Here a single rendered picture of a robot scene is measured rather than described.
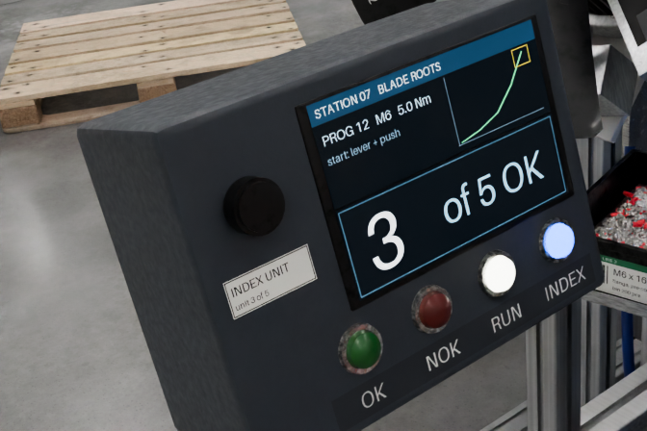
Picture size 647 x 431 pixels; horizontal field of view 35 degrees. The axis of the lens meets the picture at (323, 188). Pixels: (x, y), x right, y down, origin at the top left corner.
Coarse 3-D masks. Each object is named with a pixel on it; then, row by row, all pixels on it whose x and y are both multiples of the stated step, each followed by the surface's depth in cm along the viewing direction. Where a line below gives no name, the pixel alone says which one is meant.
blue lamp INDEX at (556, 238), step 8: (552, 224) 60; (560, 224) 60; (568, 224) 60; (544, 232) 59; (552, 232) 59; (560, 232) 59; (568, 232) 60; (544, 240) 59; (552, 240) 59; (560, 240) 59; (568, 240) 60; (544, 248) 59; (552, 248) 59; (560, 248) 59; (568, 248) 60; (544, 256) 60; (552, 256) 60; (560, 256) 60
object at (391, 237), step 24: (384, 192) 53; (408, 192) 54; (360, 216) 52; (384, 216) 53; (408, 216) 54; (360, 240) 52; (384, 240) 53; (408, 240) 54; (360, 264) 52; (384, 264) 53; (408, 264) 54; (360, 288) 52; (384, 288) 53
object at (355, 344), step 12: (360, 324) 52; (348, 336) 52; (360, 336) 52; (372, 336) 52; (348, 348) 52; (360, 348) 52; (372, 348) 52; (348, 360) 52; (360, 360) 52; (372, 360) 52; (360, 372) 52
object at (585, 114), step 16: (560, 0) 122; (576, 0) 122; (560, 16) 121; (576, 16) 122; (560, 32) 121; (576, 32) 121; (560, 48) 120; (576, 48) 120; (560, 64) 120; (576, 64) 120; (592, 64) 120; (576, 80) 119; (592, 80) 119; (576, 96) 118; (592, 96) 118; (576, 112) 118; (592, 112) 118; (576, 128) 117; (592, 128) 117
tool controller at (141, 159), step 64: (448, 0) 65; (512, 0) 57; (256, 64) 59; (320, 64) 52; (384, 64) 52; (448, 64) 55; (512, 64) 57; (128, 128) 49; (192, 128) 47; (256, 128) 48; (320, 128) 50; (384, 128) 53; (448, 128) 55; (512, 128) 58; (128, 192) 51; (192, 192) 47; (256, 192) 47; (320, 192) 51; (448, 192) 55; (512, 192) 58; (576, 192) 61; (128, 256) 55; (192, 256) 47; (256, 256) 49; (320, 256) 51; (448, 256) 56; (512, 256) 58; (576, 256) 61; (192, 320) 50; (256, 320) 49; (320, 320) 51; (384, 320) 54; (512, 320) 59; (192, 384) 54; (256, 384) 49; (320, 384) 52; (384, 384) 54
